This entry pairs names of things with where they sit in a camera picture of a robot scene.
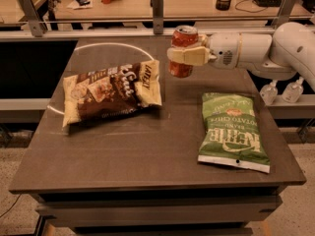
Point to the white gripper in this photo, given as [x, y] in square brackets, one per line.
[223, 49]

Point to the red coke can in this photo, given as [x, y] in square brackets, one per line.
[183, 36]

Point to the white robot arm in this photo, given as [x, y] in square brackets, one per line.
[290, 50]

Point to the green kettle chip bag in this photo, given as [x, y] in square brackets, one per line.
[232, 133]

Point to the brown chip bag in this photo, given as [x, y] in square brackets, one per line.
[111, 92]

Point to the black mesh cup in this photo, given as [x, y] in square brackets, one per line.
[223, 5]

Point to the clear sanitizer bottle left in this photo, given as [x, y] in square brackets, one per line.
[269, 92]

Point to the clear sanitizer bottle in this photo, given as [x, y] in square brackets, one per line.
[269, 92]
[293, 91]

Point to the clear sanitizer bottle right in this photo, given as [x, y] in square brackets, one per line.
[293, 91]

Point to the middle metal bracket post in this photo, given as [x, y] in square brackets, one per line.
[157, 6]

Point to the metal bracket post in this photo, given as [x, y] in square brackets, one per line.
[36, 24]
[283, 14]
[157, 6]

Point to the right metal bracket post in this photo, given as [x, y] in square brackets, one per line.
[283, 14]

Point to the left metal bracket post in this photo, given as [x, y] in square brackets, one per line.
[36, 24]

